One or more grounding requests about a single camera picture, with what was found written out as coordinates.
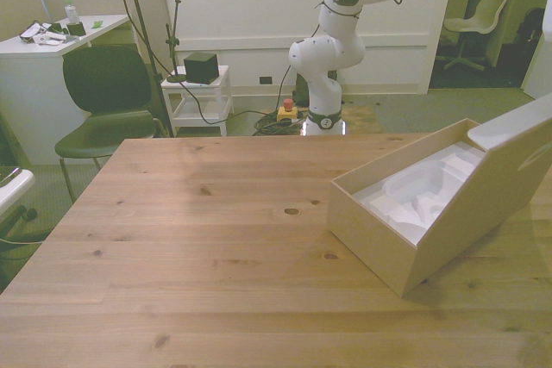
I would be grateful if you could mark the yellow red emergency stop button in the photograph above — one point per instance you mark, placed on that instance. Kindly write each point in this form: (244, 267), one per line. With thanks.
(287, 111)

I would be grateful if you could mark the white desk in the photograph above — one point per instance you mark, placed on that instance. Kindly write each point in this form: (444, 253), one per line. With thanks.
(26, 83)

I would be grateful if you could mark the clear bottle with green cap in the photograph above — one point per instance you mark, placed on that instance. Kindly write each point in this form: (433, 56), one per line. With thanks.
(71, 12)

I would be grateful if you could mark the white moulded foam insert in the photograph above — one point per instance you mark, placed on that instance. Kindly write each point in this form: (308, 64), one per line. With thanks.
(414, 187)

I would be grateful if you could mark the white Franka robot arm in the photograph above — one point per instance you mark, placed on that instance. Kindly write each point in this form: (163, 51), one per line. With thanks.
(321, 83)

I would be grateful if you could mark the black cube device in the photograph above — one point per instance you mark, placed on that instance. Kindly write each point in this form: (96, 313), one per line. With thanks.
(200, 68)

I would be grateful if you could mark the white swivel chair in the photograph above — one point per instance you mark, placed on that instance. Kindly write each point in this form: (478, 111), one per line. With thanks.
(487, 10)

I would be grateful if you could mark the white rounded tabletop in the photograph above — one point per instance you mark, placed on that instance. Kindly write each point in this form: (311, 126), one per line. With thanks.
(13, 187)

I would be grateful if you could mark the small white side table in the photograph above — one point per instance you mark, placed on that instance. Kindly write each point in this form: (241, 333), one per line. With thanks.
(215, 79)

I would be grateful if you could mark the black plastic chair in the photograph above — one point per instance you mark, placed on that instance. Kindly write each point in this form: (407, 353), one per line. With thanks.
(103, 79)

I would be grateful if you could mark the beige cardboard box with lid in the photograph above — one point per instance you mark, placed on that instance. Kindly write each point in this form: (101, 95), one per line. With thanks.
(375, 247)

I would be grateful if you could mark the black tripod stand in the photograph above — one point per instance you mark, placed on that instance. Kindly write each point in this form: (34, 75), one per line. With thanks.
(144, 32)

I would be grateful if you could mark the green sticky note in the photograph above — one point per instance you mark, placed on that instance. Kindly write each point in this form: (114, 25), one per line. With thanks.
(97, 24)

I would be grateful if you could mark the small black holder box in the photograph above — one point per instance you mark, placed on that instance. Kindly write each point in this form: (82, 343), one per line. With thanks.
(76, 29)

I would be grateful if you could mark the wooden base board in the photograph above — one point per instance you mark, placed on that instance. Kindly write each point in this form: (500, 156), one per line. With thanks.
(362, 118)

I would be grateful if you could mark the black stand foot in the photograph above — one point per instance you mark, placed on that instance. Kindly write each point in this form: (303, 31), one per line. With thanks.
(21, 215)

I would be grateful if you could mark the black wall outlet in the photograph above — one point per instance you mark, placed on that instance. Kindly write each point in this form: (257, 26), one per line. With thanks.
(265, 80)

